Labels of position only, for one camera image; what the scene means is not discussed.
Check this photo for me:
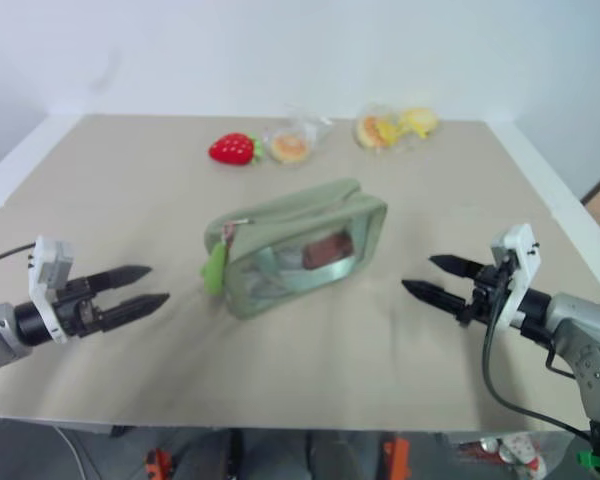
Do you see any yellow toy food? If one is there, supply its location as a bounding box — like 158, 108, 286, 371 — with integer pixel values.
376, 116, 407, 147

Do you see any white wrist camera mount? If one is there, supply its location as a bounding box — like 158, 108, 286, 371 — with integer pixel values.
489, 222, 540, 330
28, 235, 76, 345

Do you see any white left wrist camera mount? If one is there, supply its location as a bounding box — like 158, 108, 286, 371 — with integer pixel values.
28, 235, 76, 345

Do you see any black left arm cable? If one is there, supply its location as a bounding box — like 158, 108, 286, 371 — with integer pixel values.
0, 241, 37, 270

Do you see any toy burger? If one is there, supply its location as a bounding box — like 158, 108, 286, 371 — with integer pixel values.
356, 115, 382, 148

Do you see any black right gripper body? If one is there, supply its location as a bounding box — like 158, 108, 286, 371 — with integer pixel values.
456, 258, 512, 327

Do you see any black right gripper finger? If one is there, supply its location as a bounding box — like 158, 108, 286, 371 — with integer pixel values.
400, 278, 469, 316
428, 253, 482, 280

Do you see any thin white cable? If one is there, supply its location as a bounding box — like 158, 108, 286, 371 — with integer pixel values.
53, 426, 90, 480

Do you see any brown packet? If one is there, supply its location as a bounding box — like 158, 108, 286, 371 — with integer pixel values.
301, 233, 357, 270

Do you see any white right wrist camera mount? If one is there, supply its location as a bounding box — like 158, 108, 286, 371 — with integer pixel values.
489, 222, 540, 330

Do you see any orange and black clamp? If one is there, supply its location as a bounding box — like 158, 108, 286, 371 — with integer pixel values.
385, 436, 412, 480
144, 446, 175, 480

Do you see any red strawberry plush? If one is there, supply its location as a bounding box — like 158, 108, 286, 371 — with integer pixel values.
208, 131, 266, 166

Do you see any round toy bread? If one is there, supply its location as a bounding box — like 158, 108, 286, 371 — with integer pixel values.
270, 131, 310, 163

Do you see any red and white dotted object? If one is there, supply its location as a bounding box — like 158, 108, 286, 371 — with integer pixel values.
497, 431, 548, 475

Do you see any green transparent zipper pouch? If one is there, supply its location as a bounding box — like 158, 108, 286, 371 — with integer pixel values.
202, 177, 389, 322

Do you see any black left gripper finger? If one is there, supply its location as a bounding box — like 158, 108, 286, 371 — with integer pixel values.
85, 264, 154, 295
100, 292, 172, 333

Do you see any green zipper pull tab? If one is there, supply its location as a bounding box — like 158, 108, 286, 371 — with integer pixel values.
200, 241, 230, 295

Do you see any green clip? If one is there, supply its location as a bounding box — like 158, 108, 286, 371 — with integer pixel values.
576, 449, 600, 475

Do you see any beige table cloth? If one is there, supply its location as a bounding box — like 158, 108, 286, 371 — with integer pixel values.
0, 113, 600, 434

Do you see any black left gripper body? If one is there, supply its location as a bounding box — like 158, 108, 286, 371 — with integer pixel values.
53, 276, 107, 342

